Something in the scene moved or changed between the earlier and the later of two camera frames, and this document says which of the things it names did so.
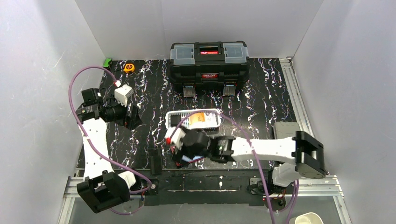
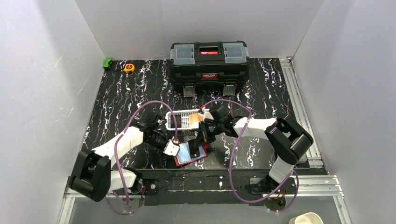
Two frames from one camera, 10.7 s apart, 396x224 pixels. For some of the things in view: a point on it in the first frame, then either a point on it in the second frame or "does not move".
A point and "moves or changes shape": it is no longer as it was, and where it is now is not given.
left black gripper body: (129, 115) -> (158, 136)
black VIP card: (156, 161) moves or changes shape
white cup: (310, 218) does not move
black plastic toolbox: (209, 63) does not move
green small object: (106, 62) does not move
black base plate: (230, 186) does not move
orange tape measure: (129, 67) does not move
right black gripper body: (178, 153) -> (202, 135)
